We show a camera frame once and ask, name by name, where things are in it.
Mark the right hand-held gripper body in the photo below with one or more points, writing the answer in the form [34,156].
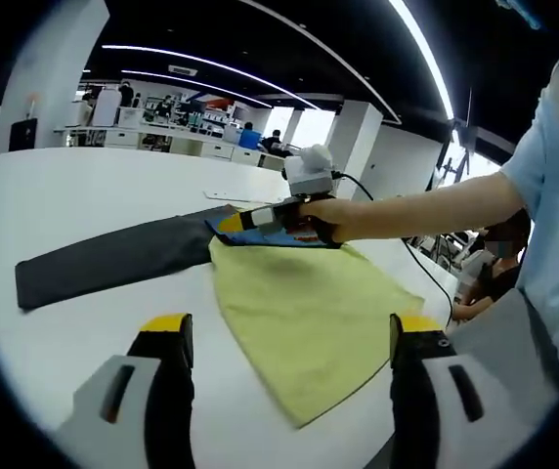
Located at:
[311,178]

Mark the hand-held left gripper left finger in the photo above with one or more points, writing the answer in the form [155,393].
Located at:
[162,391]

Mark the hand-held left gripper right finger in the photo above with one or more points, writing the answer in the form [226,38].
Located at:
[416,400]

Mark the straight ceiling light strip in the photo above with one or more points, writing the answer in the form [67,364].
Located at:
[426,58]

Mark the long white counter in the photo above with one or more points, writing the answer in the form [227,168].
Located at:
[172,141]

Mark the person's right hand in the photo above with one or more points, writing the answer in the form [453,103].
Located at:
[335,217]

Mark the yellow blue dark garment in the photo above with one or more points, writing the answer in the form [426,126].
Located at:
[309,317]

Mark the black cabinet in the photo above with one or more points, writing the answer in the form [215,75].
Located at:
[20,136]

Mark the black monitor stand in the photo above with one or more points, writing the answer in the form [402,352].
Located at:
[450,156]

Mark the white upright cabinet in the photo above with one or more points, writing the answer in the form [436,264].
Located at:
[106,106]

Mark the curved ceiling light strip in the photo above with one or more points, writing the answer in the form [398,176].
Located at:
[221,66]
[201,84]

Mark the white square pillar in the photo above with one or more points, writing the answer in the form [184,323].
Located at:
[50,73]
[361,146]

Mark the ceiling air vent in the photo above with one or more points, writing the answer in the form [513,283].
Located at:
[182,70]

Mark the white template board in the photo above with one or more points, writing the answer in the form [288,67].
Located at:
[226,194]

